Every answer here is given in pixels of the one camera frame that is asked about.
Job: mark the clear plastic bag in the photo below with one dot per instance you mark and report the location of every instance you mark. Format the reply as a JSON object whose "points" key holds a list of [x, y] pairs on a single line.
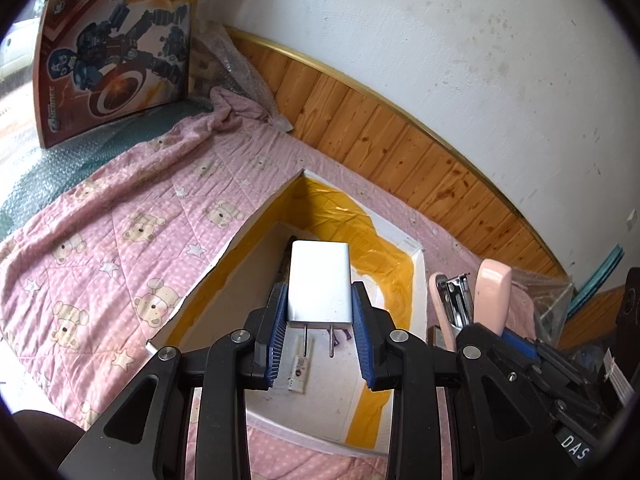
{"points": [[550, 298]]}

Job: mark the purple silver hero figure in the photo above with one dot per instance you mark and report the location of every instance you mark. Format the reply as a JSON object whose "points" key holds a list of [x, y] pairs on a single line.
{"points": [[342, 336]]}

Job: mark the clear glue tube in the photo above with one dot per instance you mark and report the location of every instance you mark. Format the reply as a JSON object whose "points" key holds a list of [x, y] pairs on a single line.
{"points": [[298, 377]]}

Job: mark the teal board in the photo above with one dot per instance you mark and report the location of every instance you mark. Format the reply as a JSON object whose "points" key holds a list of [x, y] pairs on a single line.
{"points": [[598, 278]]}

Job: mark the pink bear-print quilt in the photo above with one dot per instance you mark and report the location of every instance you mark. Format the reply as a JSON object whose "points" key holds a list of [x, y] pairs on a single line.
{"points": [[87, 281]]}

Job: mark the pink stapler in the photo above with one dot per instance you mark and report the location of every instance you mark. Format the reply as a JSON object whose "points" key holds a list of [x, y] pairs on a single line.
{"points": [[457, 304]]}

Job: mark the robot toy box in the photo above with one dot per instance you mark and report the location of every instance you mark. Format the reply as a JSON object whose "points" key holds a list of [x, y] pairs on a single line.
{"points": [[97, 61]]}

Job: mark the bubble wrap at headboard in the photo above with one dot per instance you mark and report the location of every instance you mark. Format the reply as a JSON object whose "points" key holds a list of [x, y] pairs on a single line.
{"points": [[215, 62]]}

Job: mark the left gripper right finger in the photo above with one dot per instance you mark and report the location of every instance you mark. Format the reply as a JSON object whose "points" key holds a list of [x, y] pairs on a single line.
{"points": [[394, 360]]}

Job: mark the white phone charger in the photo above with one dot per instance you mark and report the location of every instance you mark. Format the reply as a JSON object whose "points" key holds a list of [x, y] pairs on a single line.
{"points": [[320, 287]]}

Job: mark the white cardboard box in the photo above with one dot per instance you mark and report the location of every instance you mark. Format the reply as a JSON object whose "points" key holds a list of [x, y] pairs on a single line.
{"points": [[318, 239]]}

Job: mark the black marker pen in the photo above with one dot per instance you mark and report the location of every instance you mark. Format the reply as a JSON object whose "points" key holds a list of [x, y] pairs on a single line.
{"points": [[284, 269]]}

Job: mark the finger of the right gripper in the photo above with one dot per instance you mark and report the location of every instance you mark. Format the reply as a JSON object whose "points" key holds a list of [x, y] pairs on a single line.
{"points": [[493, 348], [525, 346]]}

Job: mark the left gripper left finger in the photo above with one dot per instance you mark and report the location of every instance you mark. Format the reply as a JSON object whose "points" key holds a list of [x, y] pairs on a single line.
{"points": [[144, 432]]}

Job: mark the wooden headboard panel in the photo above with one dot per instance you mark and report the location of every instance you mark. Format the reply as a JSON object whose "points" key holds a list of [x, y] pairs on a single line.
{"points": [[376, 139]]}

